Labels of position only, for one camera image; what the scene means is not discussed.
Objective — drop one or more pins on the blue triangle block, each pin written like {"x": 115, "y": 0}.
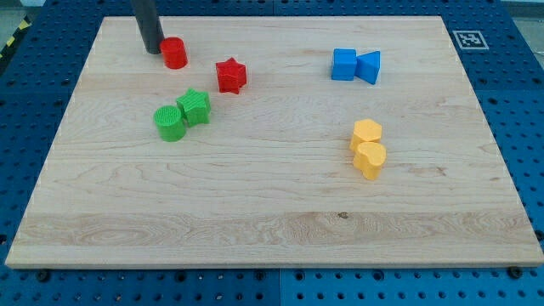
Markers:
{"x": 368, "y": 66}

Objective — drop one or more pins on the light wooden board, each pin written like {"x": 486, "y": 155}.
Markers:
{"x": 270, "y": 180}

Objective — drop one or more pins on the red star block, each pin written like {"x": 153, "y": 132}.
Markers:
{"x": 232, "y": 76}

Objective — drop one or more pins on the green star block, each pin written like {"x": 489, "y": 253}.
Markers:
{"x": 195, "y": 107}

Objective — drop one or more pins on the yellow hexagon block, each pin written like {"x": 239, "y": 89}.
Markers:
{"x": 365, "y": 130}

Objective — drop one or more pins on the yellow heart block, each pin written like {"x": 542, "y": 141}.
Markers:
{"x": 369, "y": 158}

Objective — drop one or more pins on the green cylinder block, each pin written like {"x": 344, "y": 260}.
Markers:
{"x": 169, "y": 123}

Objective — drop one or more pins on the blue cube block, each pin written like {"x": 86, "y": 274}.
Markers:
{"x": 344, "y": 64}

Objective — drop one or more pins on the red cylinder block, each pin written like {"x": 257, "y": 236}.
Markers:
{"x": 173, "y": 53}

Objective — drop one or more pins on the black cylindrical robot pointer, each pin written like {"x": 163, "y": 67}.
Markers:
{"x": 150, "y": 27}

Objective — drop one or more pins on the white fiducial marker tag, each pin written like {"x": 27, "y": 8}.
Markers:
{"x": 470, "y": 40}

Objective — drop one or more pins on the yellow black hazard tape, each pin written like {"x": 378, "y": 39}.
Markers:
{"x": 16, "y": 38}

